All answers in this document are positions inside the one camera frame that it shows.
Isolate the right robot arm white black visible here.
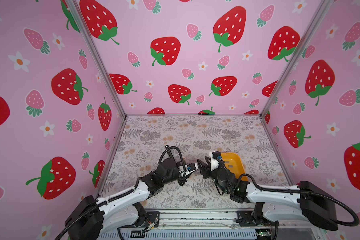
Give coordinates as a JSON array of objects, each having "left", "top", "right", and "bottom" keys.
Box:
[{"left": 197, "top": 157, "right": 360, "bottom": 231}]

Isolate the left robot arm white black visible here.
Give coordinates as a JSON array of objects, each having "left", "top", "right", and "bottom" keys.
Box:
[{"left": 56, "top": 146, "right": 198, "bottom": 240}]

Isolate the yellow plastic tray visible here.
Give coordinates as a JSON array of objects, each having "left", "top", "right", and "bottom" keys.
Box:
[{"left": 220, "top": 153, "right": 246, "bottom": 183}]

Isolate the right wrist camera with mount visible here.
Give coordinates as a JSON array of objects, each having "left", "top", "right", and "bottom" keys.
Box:
[{"left": 210, "top": 151, "right": 222, "bottom": 171}]

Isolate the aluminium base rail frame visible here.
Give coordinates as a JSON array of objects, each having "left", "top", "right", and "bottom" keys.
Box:
[{"left": 70, "top": 206, "right": 329, "bottom": 240}]

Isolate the aluminium corner post right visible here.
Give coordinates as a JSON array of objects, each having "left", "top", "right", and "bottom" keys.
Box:
[{"left": 260, "top": 0, "right": 333, "bottom": 121}]

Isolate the aluminium corner post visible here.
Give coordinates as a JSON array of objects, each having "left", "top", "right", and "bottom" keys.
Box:
[
  {"left": 260, "top": 0, "right": 333, "bottom": 121},
  {"left": 66, "top": 0, "right": 127, "bottom": 120}
]

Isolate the aluminium corner post left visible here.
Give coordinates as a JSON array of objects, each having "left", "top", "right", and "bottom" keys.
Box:
[{"left": 66, "top": 0, "right": 127, "bottom": 120}]

